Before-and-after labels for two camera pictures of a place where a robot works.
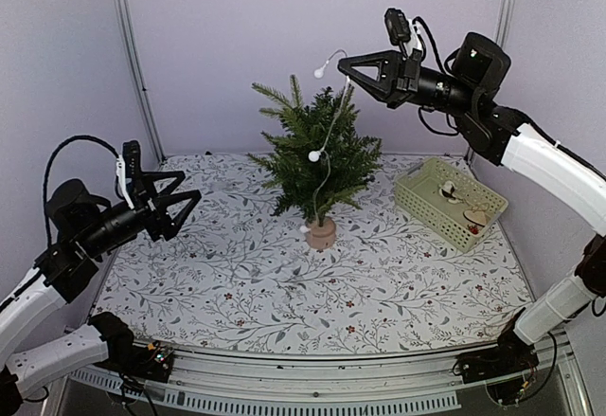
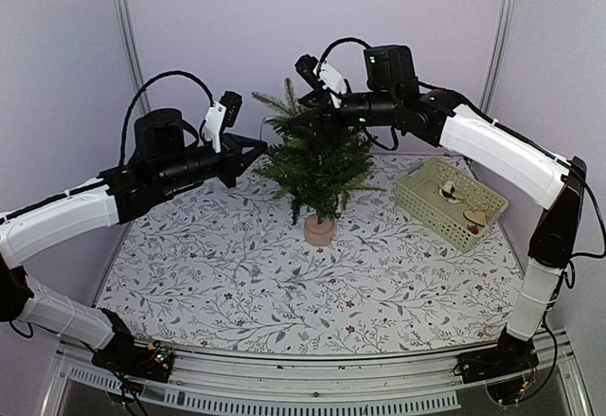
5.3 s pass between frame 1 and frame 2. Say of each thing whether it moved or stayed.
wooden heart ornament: stayed
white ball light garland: moved
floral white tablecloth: stayed
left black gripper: moved
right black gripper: moved
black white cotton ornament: stayed
